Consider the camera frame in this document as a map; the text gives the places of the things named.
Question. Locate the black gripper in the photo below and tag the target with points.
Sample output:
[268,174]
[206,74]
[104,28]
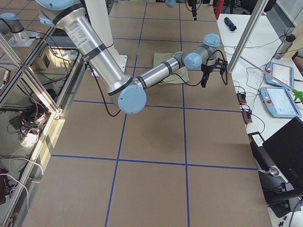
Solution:
[206,70]
[192,3]

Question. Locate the olive green long-sleeve shirt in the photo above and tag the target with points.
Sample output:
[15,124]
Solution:
[179,76]

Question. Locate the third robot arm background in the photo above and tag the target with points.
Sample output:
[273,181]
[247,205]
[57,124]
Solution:
[10,24]

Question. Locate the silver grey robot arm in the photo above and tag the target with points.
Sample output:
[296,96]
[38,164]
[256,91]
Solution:
[136,45]
[171,3]

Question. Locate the red cylinder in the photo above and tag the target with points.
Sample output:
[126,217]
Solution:
[218,8]

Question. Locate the folded dark blue umbrella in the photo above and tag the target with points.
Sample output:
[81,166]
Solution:
[230,24]

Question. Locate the near teach pendant tablet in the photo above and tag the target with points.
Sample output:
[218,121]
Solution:
[279,103]

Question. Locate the teach pendant tablet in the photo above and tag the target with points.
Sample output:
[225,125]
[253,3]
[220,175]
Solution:
[281,72]
[279,103]

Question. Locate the far teach pendant tablet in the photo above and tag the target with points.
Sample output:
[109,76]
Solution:
[281,72]

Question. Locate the grey water bottle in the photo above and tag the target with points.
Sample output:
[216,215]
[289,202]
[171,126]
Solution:
[285,45]

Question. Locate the long reach grabber stick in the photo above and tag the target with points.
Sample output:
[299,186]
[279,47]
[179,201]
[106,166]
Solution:
[297,94]

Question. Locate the black monitor on stand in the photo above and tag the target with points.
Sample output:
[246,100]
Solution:
[280,161]

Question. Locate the aluminium frame post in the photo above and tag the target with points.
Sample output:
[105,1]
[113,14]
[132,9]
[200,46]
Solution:
[252,22]

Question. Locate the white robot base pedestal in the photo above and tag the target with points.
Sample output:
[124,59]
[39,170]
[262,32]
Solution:
[98,16]

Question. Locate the aluminium side frame rail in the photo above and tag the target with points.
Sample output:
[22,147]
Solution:
[35,75]

